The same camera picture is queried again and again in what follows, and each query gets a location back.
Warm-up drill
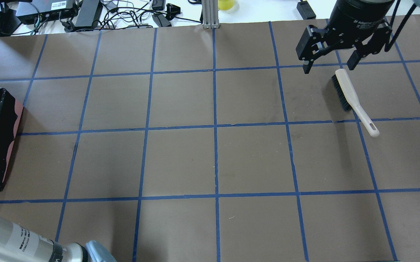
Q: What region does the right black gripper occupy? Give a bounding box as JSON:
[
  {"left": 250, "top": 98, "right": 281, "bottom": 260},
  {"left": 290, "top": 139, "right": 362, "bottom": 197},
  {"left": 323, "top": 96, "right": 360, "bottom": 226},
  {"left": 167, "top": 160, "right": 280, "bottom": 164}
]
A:
[{"left": 296, "top": 0, "right": 394, "bottom": 74}]

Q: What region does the beige hand brush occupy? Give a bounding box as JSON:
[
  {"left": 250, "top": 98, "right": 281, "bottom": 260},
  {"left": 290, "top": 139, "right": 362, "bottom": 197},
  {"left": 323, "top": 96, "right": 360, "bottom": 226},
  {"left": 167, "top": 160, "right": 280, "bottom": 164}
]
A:
[{"left": 331, "top": 69, "right": 380, "bottom": 137}]

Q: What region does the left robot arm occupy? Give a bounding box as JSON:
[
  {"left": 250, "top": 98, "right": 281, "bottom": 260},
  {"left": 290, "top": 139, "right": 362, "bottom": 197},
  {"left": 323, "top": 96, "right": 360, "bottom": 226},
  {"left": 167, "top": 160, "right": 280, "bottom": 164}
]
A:
[{"left": 0, "top": 217, "right": 116, "bottom": 262}]

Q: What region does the black power adapter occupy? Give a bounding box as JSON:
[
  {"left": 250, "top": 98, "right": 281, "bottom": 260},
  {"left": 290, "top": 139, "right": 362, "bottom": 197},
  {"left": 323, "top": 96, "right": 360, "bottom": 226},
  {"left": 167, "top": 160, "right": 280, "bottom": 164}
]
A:
[{"left": 296, "top": 0, "right": 316, "bottom": 20}]

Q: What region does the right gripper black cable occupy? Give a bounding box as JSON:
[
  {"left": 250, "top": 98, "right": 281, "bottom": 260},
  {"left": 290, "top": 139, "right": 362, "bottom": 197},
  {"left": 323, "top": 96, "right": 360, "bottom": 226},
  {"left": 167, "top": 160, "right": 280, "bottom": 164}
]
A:
[{"left": 385, "top": 0, "right": 418, "bottom": 52}]

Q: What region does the aluminium frame post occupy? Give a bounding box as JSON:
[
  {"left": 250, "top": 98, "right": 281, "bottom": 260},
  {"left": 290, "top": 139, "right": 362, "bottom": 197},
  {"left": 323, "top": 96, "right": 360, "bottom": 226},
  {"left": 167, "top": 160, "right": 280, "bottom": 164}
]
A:
[{"left": 201, "top": 0, "right": 220, "bottom": 29}]

